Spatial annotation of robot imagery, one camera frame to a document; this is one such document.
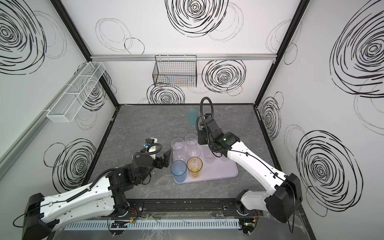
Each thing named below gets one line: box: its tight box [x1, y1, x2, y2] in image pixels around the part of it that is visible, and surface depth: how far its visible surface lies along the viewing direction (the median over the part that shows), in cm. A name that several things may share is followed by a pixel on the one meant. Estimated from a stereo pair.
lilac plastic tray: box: [172, 142, 239, 182], surface depth 90 cm
